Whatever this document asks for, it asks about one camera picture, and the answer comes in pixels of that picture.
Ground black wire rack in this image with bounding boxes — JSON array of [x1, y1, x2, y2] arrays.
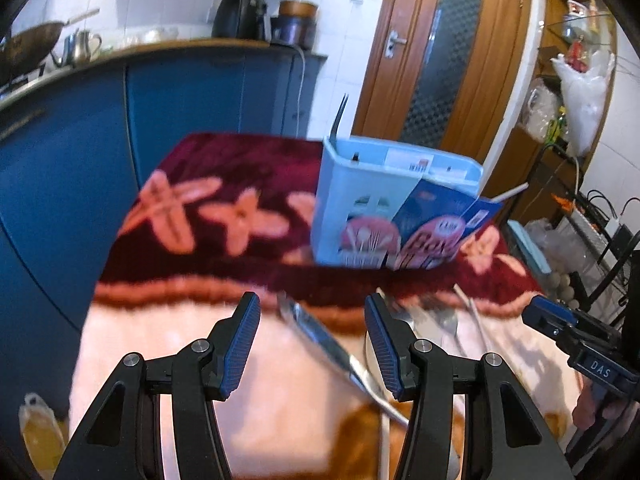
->
[[504, 142, 640, 461]]

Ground wooden door with glass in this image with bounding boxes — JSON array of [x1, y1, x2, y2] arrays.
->
[[352, 0, 530, 162]]

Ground person's right hand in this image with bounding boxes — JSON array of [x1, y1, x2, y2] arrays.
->
[[572, 380, 639, 434]]

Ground light blue box on rack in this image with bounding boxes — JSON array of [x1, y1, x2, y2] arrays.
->
[[506, 220, 552, 275]]

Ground light blue utensil organizer box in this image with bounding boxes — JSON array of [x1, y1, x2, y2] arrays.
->
[[310, 136, 501, 270]]

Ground yellow plastic bag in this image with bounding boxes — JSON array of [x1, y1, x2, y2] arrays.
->
[[18, 392, 67, 479]]

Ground chopstick in organizer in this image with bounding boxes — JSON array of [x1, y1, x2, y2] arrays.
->
[[489, 182, 529, 203]]

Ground steel kettle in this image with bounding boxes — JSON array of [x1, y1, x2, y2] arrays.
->
[[50, 29, 102, 68]]

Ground steel table knife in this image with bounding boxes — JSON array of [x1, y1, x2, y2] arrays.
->
[[278, 292, 409, 428]]

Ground red floral plush blanket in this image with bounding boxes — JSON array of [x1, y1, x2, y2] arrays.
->
[[70, 133, 582, 479]]

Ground black air fryer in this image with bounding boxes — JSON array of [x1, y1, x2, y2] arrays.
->
[[212, 0, 267, 41]]

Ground white chopstick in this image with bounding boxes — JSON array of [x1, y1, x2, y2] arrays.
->
[[454, 284, 490, 353]]

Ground blue kitchen counter cabinets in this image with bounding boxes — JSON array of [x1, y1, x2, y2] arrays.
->
[[1, 44, 326, 462]]

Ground steel fork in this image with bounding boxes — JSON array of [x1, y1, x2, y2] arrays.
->
[[412, 308, 468, 358]]

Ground black wok with handle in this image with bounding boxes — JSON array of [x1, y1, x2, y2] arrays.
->
[[1, 8, 100, 86]]

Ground white plastic bag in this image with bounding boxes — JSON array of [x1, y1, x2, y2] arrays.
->
[[551, 49, 616, 157]]

